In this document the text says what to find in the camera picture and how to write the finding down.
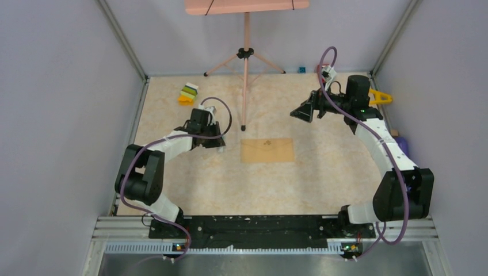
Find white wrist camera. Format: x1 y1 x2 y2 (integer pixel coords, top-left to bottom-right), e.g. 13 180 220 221
321 65 337 83
204 106 216 125

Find pink tripod stand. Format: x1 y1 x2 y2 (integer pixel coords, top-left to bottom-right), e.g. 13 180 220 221
203 12 286 132

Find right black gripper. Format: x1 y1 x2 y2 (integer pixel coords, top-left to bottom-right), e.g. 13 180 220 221
290 82 351 123

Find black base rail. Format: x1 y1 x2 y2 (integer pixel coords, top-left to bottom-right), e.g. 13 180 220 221
148 214 376 250

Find yellow triangle toy block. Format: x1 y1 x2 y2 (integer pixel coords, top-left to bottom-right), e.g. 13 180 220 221
369 89 393 105

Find stacked colourful toy blocks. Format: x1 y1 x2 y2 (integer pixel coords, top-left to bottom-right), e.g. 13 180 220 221
178 82 199 105

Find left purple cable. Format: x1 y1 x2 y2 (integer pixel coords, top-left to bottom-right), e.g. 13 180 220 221
119 97 233 229

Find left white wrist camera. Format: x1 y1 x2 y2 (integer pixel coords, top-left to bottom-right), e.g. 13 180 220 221
204 106 216 125

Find white toothed cable duct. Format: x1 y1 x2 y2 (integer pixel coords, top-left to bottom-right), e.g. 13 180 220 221
105 241 344 255

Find purple toy bottle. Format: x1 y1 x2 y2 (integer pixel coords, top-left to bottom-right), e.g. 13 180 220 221
394 136 410 157

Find pink board on tripod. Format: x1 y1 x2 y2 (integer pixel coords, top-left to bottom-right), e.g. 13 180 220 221
184 0 310 16

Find brown kraft envelope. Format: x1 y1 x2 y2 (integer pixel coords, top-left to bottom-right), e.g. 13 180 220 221
240 138 295 164

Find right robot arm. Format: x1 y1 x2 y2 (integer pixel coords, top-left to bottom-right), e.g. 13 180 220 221
290 75 434 237

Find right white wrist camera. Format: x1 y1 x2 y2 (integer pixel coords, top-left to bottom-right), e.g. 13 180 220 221
321 65 337 83

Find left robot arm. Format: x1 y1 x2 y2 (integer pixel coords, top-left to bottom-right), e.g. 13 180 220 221
115 106 226 238

